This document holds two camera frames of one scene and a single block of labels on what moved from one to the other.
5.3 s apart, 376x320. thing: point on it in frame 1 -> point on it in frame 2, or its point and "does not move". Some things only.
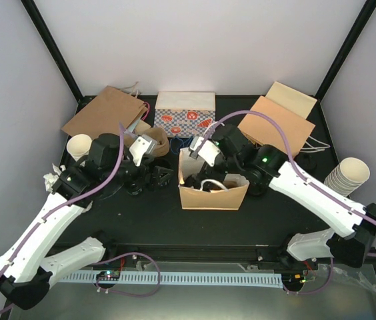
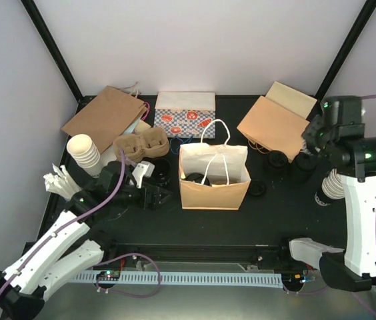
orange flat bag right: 295,129 does not move
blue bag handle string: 183,144 does not move
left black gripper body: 139,180 -> 138,201
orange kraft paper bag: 227,197 does not move
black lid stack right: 308,161 does not move
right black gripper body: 233,165 -> 321,141
